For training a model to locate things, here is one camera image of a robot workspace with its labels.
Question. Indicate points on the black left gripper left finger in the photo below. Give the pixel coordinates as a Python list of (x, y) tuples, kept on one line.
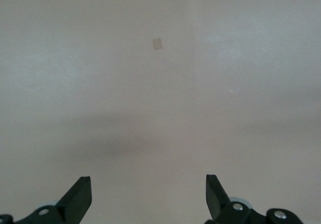
[(72, 204)]

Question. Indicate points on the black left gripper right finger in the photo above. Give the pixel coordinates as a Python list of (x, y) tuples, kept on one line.
[(218, 204)]

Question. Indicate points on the brown square tape patch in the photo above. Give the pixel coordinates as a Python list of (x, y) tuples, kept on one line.
[(157, 44)]

